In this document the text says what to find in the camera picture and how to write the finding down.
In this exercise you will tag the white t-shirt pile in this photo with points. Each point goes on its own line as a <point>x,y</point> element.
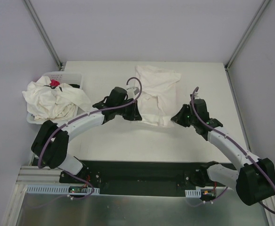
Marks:
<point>58,103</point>

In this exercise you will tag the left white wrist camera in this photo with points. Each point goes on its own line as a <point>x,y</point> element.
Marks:
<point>133,92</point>

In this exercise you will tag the right white cable duct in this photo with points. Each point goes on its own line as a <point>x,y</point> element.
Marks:
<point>193,193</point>

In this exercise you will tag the right aluminium frame post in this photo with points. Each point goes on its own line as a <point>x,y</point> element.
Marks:
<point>247,33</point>

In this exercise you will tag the white red-print t-shirt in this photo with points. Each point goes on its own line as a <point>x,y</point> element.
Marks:
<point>157,103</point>

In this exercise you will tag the aluminium front rail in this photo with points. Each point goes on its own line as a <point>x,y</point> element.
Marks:
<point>34,175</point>

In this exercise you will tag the aluminium frame post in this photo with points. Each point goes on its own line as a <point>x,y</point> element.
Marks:
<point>247,33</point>
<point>42,32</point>

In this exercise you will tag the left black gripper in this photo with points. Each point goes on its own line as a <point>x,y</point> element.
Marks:
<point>133,111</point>

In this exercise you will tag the white plastic laundry basket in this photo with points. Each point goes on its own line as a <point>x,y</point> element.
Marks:
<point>71,78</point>

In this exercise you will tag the white cable duct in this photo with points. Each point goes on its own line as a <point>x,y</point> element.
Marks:
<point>51,189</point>
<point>193,193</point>

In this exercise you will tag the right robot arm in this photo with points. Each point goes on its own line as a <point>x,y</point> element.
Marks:
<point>252,178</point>

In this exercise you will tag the left white cable duct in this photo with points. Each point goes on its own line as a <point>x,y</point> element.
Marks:
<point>51,189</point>

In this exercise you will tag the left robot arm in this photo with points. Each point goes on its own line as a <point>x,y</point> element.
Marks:
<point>51,142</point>

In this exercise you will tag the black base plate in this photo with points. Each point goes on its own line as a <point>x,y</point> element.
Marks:
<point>166,179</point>

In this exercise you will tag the pink t-shirt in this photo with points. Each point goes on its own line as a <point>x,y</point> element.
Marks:
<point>54,83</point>

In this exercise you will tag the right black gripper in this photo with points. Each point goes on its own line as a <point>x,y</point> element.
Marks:
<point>182,117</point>

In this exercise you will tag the left aluminium frame post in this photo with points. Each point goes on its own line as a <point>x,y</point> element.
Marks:
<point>42,32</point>

